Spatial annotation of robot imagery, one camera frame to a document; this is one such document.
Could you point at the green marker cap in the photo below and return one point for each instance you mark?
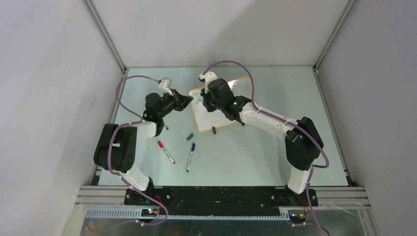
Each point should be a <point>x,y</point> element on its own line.
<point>190,137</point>

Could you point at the yellow framed whiteboard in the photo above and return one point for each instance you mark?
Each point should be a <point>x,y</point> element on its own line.
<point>241,87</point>

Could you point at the controller circuit board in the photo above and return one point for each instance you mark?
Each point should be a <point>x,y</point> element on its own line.
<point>298,219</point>
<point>149,212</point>

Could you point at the right aluminium frame post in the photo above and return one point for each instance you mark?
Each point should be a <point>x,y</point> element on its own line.
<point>334,33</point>

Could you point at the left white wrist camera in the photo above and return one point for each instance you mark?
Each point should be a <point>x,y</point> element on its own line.
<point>164,86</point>

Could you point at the left aluminium frame post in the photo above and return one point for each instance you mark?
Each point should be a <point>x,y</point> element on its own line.
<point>97,20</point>

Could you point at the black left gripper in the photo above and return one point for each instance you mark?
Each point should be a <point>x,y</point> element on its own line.
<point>184,100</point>

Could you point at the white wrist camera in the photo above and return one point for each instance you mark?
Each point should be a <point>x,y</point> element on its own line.
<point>207,78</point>
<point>164,86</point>

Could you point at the red marker pen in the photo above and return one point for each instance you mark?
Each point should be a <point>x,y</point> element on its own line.
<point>166,152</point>

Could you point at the blue marker pen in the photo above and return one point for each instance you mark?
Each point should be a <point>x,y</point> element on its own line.
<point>190,157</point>

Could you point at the right controller circuit board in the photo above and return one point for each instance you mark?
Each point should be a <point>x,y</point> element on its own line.
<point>298,219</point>

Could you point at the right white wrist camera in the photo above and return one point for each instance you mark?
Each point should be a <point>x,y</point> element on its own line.
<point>207,78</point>

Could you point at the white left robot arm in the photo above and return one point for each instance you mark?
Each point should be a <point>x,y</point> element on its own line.
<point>116,147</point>

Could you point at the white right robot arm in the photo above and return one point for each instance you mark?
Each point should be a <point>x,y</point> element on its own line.
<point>303,143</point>

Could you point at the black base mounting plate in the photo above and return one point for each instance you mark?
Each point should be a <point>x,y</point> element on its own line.
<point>221,201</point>

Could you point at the left controller circuit board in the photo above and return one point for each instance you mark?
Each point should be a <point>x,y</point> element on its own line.
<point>149,212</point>

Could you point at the aluminium frame post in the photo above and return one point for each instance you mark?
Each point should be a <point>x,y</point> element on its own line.
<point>97,20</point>
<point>334,33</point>

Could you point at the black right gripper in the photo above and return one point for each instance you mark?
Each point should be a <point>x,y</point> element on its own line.
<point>206,96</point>

